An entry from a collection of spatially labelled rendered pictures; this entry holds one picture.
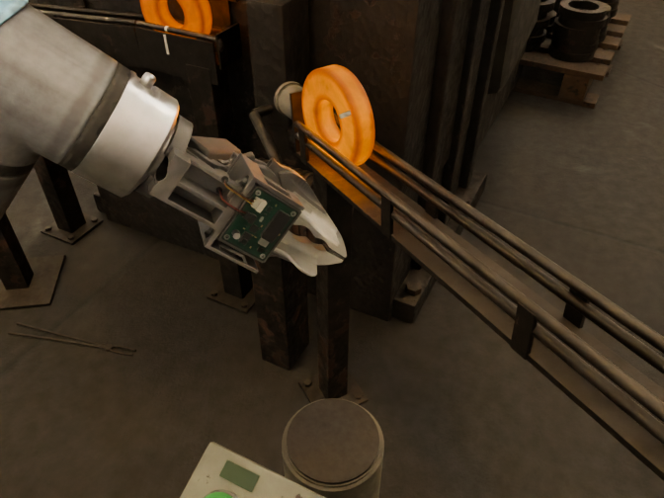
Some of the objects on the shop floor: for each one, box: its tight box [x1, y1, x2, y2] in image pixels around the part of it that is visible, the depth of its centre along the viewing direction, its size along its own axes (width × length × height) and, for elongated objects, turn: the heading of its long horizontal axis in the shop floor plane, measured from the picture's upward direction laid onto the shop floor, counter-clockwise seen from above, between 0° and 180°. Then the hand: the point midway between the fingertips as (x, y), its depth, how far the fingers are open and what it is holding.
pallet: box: [512, 0, 631, 109], centre depth 273 cm, size 120×82×44 cm
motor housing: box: [251, 158, 354, 371], centre depth 124 cm, size 13×22×54 cm, turn 63°
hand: (332, 248), depth 58 cm, fingers closed
